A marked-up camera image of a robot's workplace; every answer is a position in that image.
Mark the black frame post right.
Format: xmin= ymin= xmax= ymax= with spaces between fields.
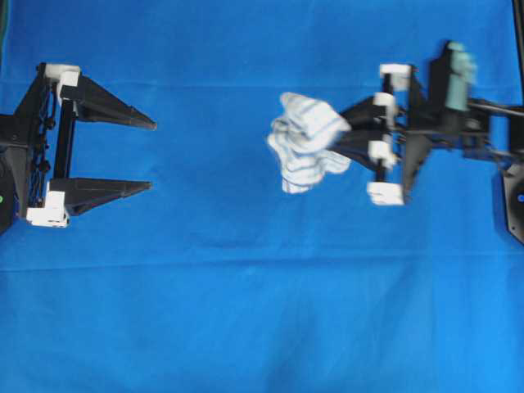
xmin=512 ymin=0 xmax=523 ymax=65

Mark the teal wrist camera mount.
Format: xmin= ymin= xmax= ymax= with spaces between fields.
xmin=445 ymin=41 xmax=477 ymax=111

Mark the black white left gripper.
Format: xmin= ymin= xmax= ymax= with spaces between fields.
xmin=1 ymin=63 xmax=157 ymax=228

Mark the white blue-striped towel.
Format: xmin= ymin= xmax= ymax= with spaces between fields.
xmin=267 ymin=92 xmax=351 ymax=194

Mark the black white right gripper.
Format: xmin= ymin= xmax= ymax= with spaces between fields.
xmin=332 ymin=41 xmax=490 ymax=206

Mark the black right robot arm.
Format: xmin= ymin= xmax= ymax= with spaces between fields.
xmin=330 ymin=41 xmax=523 ymax=241

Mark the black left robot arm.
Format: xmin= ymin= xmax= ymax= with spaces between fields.
xmin=1 ymin=62 xmax=157 ymax=232

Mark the blue table cloth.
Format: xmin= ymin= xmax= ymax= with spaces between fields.
xmin=1 ymin=1 xmax=523 ymax=392

